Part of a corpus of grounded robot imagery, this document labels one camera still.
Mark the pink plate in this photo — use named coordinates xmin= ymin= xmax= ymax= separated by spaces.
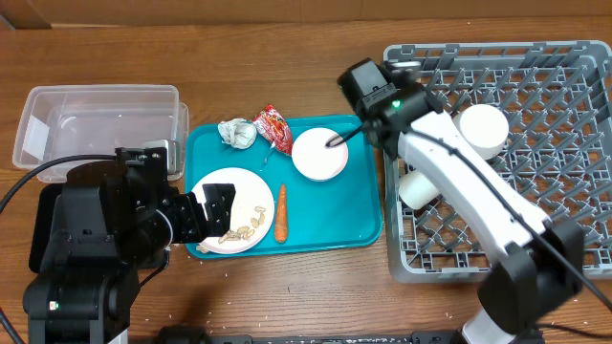
xmin=191 ymin=167 xmax=275 ymax=257

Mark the white cup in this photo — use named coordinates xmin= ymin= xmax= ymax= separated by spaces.
xmin=398 ymin=170 xmax=440 ymax=209

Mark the orange carrot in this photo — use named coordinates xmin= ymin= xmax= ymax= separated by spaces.
xmin=273 ymin=184 xmax=288 ymax=244

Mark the white bowl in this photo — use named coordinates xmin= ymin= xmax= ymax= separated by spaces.
xmin=453 ymin=104 xmax=510 ymax=160

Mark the white napkin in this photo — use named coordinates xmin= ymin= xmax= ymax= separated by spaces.
xmin=217 ymin=118 xmax=257 ymax=150

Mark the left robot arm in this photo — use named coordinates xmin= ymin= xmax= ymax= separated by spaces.
xmin=23 ymin=147 xmax=236 ymax=343

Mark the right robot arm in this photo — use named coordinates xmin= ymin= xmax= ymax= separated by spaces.
xmin=338 ymin=58 xmax=611 ymax=343

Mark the peanut pile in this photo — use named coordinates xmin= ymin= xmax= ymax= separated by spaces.
xmin=218 ymin=205 xmax=266 ymax=244

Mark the teal serving tray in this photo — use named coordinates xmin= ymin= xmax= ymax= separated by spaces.
xmin=185 ymin=124 xmax=383 ymax=258

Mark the red snack wrapper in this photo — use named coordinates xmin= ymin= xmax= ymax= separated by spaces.
xmin=251 ymin=104 xmax=294 ymax=156

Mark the black tray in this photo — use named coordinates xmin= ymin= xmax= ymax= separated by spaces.
xmin=30 ymin=180 xmax=174 ymax=272

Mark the clear plastic bin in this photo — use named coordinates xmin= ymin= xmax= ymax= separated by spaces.
xmin=12 ymin=84 xmax=189 ymax=181

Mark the grey dish rack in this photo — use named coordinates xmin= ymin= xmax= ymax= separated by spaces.
xmin=383 ymin=41 xmax=611 ymax=283

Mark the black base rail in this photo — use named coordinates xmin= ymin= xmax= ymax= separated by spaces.
xmin=151 ymin=326 xmax=464 ymax=344

